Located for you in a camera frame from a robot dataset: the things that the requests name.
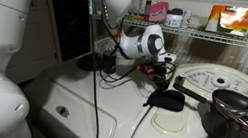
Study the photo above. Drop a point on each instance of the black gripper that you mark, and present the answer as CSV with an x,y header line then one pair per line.
x,y
157,71

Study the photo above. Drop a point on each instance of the white washer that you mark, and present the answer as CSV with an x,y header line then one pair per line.
x,y
107,110

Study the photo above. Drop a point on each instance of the dark blue bottle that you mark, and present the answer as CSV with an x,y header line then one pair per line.
x,y
109,62

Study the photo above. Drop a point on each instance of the black frying pan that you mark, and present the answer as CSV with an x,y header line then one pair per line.
x,y
231,97

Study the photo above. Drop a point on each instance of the white jar dark lid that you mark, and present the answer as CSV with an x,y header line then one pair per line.
x,y
173,18

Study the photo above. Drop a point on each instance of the white cup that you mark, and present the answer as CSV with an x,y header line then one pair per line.
x,y
186,18

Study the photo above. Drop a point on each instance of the red slim bottle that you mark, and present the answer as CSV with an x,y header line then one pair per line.
x,y
147,10

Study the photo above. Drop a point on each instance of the dark round lid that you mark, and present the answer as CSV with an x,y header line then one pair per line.
x,y
87,63

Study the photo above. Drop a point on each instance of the orange cardboard box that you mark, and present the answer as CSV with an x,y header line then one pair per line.
x,y
233,19

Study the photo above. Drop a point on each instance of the beige door with window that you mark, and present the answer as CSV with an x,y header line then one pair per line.
x,y
33,43

